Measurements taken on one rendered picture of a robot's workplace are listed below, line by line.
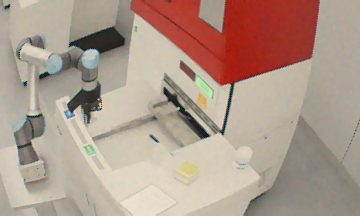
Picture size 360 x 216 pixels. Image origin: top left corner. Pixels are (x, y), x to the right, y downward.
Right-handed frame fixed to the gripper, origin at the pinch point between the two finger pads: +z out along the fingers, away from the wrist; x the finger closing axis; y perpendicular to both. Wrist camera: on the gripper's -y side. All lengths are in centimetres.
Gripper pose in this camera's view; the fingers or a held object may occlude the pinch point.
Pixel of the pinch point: (85, 125)
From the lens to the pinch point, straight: 191.8
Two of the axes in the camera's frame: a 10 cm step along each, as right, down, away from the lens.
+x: -5.4, -5.8, 6.0
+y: 8.3, -2.9, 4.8
